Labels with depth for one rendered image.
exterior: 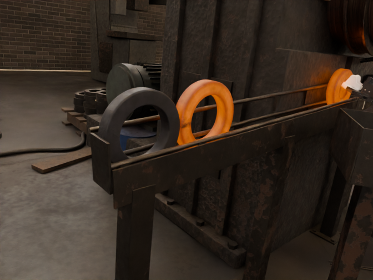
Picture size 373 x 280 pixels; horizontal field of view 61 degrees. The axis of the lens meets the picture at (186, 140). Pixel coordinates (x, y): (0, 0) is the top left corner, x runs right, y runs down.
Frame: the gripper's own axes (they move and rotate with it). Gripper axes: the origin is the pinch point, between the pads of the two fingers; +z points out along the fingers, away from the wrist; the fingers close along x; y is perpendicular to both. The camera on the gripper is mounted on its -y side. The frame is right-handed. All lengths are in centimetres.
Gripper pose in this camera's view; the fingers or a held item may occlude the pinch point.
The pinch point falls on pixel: (341, 84)
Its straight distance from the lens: 140.2
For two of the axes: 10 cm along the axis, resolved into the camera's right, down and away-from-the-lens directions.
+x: -7.5, 1.2, -6.5
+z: -5.9, -5.5, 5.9
